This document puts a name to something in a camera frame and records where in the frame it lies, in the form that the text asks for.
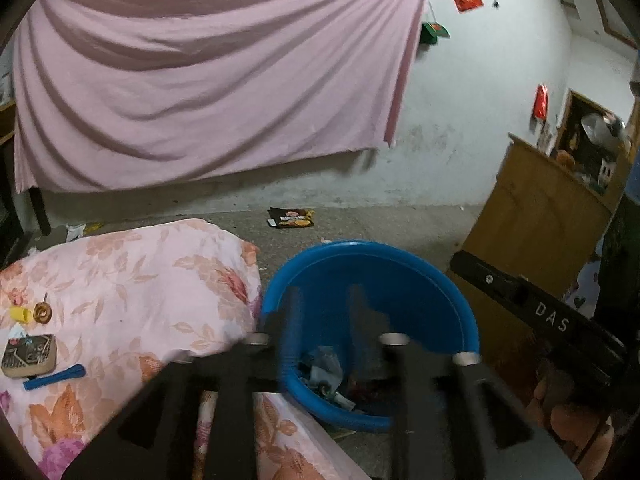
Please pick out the pink hanging sheet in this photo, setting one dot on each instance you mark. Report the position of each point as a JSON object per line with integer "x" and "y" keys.
{"x": 200, "y": 85}

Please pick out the white paper scrap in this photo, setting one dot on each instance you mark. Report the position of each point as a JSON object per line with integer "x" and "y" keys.
{"x": 75, "y": 231}

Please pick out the yellow paper scrap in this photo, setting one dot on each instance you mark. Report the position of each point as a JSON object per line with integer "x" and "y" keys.
{"x": 93, "y": 228}

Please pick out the red hanging ornament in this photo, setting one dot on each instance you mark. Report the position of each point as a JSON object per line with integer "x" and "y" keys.
{"x": 541, "y": 102}

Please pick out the blue plastic strip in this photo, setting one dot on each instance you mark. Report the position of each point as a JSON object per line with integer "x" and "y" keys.
{"x": 53, "y": 377}

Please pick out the floral blanket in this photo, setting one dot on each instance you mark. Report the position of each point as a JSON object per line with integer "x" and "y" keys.
{"x": 150, "y": 300}

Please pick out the wooden cabinet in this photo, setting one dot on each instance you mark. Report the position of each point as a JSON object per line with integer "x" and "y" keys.
{"x": 530, "y": 220}

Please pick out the grey plastic bag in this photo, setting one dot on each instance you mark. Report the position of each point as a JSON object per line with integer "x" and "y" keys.
{"x": 600, "y": 129}

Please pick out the black snack packet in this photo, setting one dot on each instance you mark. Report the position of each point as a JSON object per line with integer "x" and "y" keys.
{"x": 291, "y": 217}

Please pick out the orange toy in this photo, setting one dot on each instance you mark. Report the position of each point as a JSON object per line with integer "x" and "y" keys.
{"x": 565, "y": 158}

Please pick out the person's right hand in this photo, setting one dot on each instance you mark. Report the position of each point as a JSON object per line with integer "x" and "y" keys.
{"x": 580, "y": 435}

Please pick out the small white wrapper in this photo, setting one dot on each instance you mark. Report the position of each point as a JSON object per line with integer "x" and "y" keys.
{"x": 17, "y": 331}

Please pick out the grey wrapper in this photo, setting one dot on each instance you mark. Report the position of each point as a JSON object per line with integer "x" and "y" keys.
{"x": 322, "y": 362}

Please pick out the green hanging pouch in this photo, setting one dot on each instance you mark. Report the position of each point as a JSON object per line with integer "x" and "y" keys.
{"x": 434, "y": 31}

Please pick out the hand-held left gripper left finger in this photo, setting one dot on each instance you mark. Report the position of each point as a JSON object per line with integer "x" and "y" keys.
{"x": 292, "y": 340}

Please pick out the yellow bottle cap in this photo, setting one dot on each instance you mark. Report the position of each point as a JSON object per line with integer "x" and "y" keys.
{"x": 20, "y": 314}

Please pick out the blue plastic bucket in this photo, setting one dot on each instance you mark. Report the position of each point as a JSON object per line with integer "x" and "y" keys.
{"x": 400, "y": 285}

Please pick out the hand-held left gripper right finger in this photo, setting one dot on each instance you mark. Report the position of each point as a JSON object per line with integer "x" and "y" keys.
{"x": 362, "y": 340}

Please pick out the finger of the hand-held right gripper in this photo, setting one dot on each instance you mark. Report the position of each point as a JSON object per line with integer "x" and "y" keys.
{"x": 487, "y": 280}

